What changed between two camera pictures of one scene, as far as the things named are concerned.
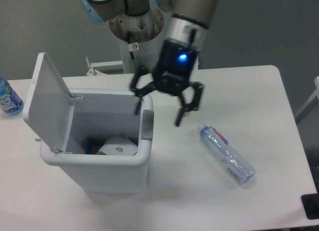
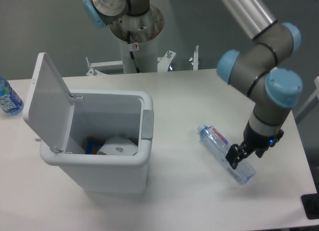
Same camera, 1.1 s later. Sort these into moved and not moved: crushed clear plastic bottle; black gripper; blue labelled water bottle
Moved: black gripper
Not moved: crushed clear plastic bottle; blue labelled water bottle
